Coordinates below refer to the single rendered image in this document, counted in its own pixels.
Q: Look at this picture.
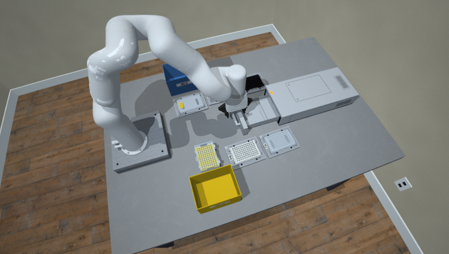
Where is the yellow open-top bin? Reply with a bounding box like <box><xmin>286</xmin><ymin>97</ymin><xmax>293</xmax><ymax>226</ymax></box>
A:
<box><xmin>189</xmin><ymin>164</ymin><xmax>241</xmax><ymax>214</ymax></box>

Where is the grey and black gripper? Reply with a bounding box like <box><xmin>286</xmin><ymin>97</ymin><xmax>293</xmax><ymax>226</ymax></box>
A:
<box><xmin>218</xmin><ymin>90</ymin><xmax>253</xmax><ymax>118</ymax></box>

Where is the dark blue bin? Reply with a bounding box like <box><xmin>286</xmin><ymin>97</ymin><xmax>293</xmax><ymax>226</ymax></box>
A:
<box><xmin>162</xmin><ymin>64</ymin><xmax>198</xmax><ymax>96</ymax></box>

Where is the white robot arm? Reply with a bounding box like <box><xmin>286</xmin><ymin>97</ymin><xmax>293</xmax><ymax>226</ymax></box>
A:
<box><xmin>87</xmin><ymin>15</ymin><xmax>247</xmax><ymax>156</ymax></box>

